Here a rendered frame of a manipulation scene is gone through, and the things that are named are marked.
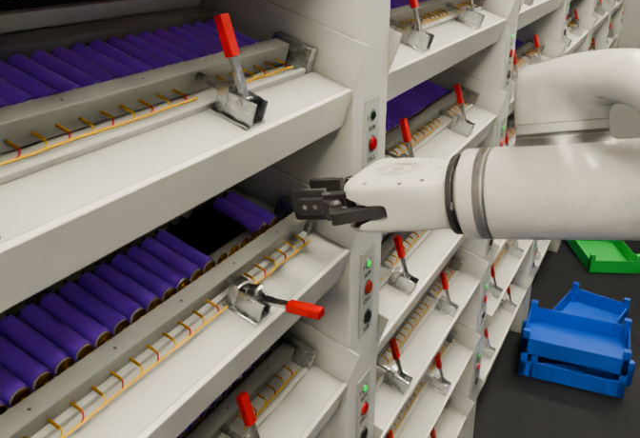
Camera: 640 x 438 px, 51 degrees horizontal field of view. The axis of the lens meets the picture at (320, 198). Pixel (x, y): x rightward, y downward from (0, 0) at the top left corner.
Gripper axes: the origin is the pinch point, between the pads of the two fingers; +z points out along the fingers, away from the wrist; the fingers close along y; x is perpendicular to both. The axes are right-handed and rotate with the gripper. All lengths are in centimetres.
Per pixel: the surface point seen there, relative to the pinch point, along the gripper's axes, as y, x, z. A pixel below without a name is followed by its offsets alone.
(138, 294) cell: 19.1, 2.3, 8.9
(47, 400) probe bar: 32.6, 3.6, 5.4
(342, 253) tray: -5.0, 8.6, 1.5
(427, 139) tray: -46.5, 5.6, 5.4
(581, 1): -217, -3, 3
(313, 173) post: -6.7, -0.8, 4.3
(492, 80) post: -77, 2, 1
